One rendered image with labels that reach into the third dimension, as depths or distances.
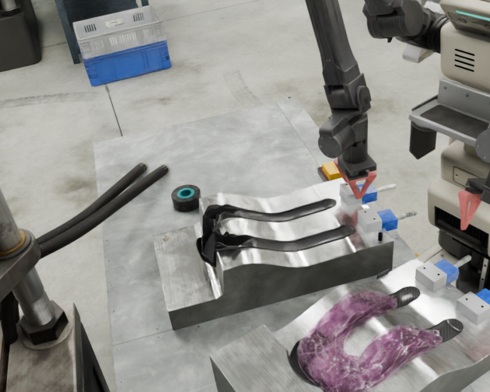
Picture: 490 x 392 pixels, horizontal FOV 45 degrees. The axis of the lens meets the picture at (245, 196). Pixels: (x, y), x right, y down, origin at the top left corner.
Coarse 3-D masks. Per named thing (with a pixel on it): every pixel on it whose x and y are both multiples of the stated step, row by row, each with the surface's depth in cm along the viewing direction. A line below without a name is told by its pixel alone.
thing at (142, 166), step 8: (136, 168) 171; (144, 168) 173; (128, 176) 166; (136, 176) 169; (120, 184) 162; (128, 184) 165; (112, 192) 158; (120, 192) 161; (96, 200) 154; (104, 200) 155
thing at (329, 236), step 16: (208, 208) 133; (224, 208) 134; (240, 208) 135; (304, 208) 139; (320, 208) 139; (208, 224) 134; (208, 240) 135; (224, 240) 126; (240, 240) 126; (256, 240) 127; (272, 240) 129; (288, 240) 130; (304, 240) 130; (320, 240) 130; (208, 256) 131
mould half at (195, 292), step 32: (320, 192) 142; (224, 224) 129; (256, 224) 132; (288, 224) 135; (320, 224) 133; (352, 224) 132; (160, 256) 135; (192, 256) 133; (224, 256) 121; (256, 256) 121; (288, 256) 125; (320, 256) 125; (352, 256) 125; (384, 256) 128; (192, 288) 125; (224, 288) 121; (256, 288) 123; (288, 288) 126; (320, 288) 128; (192, 320) 124
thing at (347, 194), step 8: (344, 184) 139; (360, 184) 140; (392, 184) 140; (344, 192) 138; (352, 192) 136; (368, 192) 138; (376, 192) 138; (344, 200) 139; (352, 200) 137; (360, 200) 137; (368, 200) 138; (376, 200) 139
